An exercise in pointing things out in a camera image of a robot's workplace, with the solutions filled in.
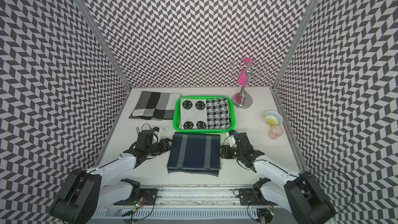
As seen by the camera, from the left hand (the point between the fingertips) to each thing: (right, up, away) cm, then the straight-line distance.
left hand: (172, 145), depth 87 cm
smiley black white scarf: (+15, +18, +7) cm, 24 cm away
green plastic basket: (+1, +17, +5) cm, 17 cm away
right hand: (+27, -4, -2) cm, 28 cm away
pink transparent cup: (+60, +7, +3) cm, 61 cm away
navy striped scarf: (+13, -3, -3) cm, 14 cm away
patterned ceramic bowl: (+62, +15, +12) cm, 65 cm away
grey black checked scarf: (-16, +22, +18) cm, 33 cm away
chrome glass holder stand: (+44, +26, +21) cm, 55 cm away
